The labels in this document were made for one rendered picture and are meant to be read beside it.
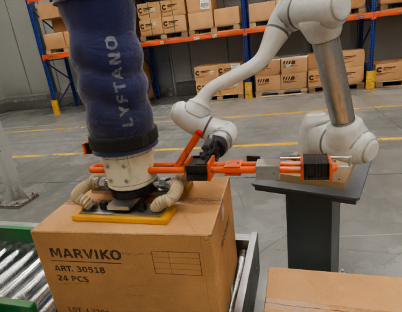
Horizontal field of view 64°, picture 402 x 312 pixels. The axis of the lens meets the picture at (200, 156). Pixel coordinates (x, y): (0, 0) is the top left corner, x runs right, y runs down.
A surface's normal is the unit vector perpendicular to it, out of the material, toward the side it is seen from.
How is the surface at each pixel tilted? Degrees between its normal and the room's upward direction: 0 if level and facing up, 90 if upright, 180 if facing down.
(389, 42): 90
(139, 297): 90
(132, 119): 79
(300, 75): 88
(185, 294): 90
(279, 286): 0
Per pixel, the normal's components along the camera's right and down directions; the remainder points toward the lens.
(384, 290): -0.12, -0.94
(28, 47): -0.20, 0.35
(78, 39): -0.46, 0.11
